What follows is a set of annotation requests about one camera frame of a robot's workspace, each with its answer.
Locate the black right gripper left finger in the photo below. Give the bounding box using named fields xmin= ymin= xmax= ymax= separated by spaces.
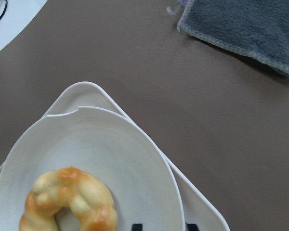
xmin=131 ymin=223 xmax=143 ymax=231

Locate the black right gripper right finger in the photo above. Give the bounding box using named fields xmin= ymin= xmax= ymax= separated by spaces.
xmin=186 ymin=223 xmax=199 ymax=231

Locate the twisted glazed donut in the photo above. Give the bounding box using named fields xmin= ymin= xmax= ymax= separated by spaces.
xmin=19 ymin=167 xmax=118 ymax=231

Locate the white plate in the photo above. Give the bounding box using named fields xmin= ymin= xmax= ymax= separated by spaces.
xmin=0 ymin=106 xmax=185 ymax=231

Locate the grey folded cloth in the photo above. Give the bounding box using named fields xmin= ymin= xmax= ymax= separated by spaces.
xmin=177 ymin=0 xmax=289 ymax=77

